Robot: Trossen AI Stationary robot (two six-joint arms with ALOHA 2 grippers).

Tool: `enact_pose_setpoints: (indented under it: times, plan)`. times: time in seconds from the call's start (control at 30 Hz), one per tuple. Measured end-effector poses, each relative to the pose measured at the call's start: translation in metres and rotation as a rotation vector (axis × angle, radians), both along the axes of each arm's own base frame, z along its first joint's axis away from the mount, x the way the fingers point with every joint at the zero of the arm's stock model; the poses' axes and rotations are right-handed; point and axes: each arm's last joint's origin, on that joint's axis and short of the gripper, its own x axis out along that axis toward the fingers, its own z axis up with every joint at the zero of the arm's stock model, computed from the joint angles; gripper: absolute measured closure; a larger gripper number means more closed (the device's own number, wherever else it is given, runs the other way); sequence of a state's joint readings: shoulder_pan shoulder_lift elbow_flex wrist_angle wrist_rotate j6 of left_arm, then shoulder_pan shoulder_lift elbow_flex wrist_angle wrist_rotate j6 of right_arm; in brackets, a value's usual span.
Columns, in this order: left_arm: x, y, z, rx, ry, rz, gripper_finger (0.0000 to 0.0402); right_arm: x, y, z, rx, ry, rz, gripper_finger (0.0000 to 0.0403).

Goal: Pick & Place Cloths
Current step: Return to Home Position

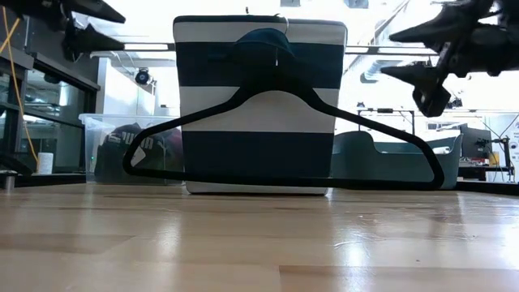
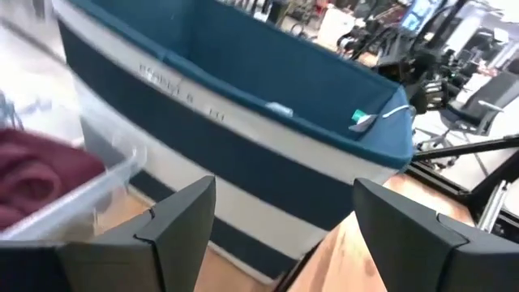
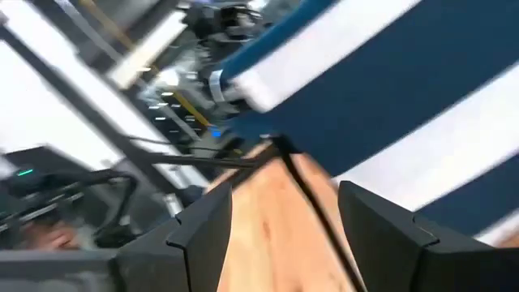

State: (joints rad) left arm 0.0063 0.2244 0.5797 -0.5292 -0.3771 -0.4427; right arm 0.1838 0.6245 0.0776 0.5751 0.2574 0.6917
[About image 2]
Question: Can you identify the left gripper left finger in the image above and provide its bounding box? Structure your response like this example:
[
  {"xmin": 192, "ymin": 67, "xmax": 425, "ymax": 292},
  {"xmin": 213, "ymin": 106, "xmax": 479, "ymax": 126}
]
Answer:
[{"xmin": 56, "ymin": 174, "xmax": 217, "ymax": 292}]

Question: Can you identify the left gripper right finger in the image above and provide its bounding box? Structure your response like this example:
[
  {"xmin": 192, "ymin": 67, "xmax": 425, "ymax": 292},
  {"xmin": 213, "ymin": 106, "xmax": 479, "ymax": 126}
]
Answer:
[{"xmin": 352, "ymin": 177, "xmax": 519, "ymax": 292}]

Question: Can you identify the maroon cloth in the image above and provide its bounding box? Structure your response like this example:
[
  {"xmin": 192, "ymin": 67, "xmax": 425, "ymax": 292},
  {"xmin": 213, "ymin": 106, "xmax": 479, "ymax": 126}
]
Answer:
[{"xmin": 0, "ymin": 128, "xmax": 108, "ymax": 232}]

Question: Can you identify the clear plastic bin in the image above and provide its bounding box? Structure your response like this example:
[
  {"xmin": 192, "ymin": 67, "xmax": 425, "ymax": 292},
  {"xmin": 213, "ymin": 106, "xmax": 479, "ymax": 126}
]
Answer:
[{"xmin": 0, "ymin": 0, "xmax": 148, "ymax": 245}]

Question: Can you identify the navy white striped fabric bin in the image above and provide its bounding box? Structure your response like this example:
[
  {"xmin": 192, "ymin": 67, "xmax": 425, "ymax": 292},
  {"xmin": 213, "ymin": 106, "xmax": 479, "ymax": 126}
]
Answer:
[{"xmin": 50, "ymin": 0, "xmax": 416, "ymax": 286}]

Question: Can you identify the black office chair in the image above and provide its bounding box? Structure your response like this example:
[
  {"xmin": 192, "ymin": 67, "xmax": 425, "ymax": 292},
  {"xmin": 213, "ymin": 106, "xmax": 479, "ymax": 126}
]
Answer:
[{"xmin": 417, "ymin": 71, "xmax": 519, "ymax": 164}]

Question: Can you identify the background computer monitor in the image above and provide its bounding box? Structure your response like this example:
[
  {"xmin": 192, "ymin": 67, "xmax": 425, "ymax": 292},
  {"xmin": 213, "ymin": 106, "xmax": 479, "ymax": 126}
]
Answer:
[{"xmin": 399, "ymin": 0, "xmax": 445, "ymax": 34}]

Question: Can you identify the silver aluminium rail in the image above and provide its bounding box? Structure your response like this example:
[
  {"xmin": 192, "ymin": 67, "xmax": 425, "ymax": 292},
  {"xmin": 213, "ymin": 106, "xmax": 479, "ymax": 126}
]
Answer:
[{"xmin": 478, "ymin": 179, "xmax": 513, "ymax": 234}]

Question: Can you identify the black aluminium frame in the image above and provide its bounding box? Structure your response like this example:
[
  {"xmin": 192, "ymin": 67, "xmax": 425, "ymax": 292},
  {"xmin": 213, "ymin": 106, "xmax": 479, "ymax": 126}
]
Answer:
[{"xmin": 405, "ymin": 135, "xmax": 519, "ymax": 245}]

